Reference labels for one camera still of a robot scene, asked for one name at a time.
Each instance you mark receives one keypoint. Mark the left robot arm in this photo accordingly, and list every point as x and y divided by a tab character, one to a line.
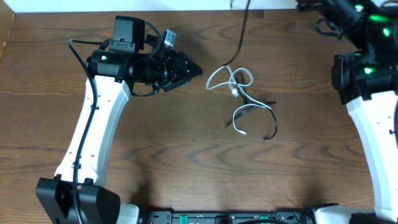
77	192

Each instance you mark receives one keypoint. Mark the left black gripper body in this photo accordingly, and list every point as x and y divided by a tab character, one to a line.
160	72

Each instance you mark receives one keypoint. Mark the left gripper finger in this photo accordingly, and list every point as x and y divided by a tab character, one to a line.
175	84
193	69

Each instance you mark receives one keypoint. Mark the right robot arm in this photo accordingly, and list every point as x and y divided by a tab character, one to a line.
366	81

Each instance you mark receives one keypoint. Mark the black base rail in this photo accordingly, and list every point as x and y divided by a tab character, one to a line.
283	215

